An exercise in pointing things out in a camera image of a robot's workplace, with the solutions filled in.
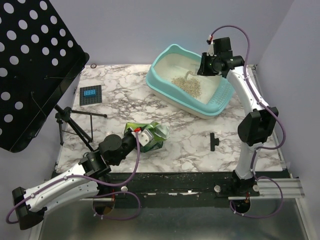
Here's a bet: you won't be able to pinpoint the clear plastic scoop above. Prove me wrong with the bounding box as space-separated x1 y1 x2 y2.
185 63 200 78

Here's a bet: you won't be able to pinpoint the teal white litter box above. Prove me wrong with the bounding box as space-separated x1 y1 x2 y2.
145 44 235 119

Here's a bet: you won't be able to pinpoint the green litter bag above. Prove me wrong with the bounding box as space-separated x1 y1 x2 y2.
123 121 170 153

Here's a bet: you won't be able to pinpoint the black bag clip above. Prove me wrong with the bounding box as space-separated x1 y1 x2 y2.
210 132 220 152

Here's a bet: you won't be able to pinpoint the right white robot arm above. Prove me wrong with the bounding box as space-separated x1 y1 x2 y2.
197 36 279 196

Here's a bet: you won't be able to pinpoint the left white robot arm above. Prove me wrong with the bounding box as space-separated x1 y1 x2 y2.
5 127 144 230

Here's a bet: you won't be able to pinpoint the beige litter pellets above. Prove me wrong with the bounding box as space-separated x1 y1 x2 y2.
171 74 202 98

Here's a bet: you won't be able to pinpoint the dark grey lego baseplate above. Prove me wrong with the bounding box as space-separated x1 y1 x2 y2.
79 85 102 106

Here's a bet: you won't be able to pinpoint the black stand tripod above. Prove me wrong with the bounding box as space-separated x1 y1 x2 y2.
54 104 108 152

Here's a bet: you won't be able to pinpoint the blue lego brick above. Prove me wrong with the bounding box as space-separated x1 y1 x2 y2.
83 89 96 98

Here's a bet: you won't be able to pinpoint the black perforated music stand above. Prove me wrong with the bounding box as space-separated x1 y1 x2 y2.
0 0 89 153

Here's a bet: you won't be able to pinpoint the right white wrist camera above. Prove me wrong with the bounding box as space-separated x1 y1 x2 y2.
206 34 215 57

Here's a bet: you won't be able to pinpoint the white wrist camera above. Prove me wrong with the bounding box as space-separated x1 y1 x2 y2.
134 128 154 147
206 34 215 57

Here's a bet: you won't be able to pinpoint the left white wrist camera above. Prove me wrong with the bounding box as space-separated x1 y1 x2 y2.
134 128 154 147

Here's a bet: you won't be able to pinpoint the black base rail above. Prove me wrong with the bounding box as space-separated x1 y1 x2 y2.
72 171 261 208

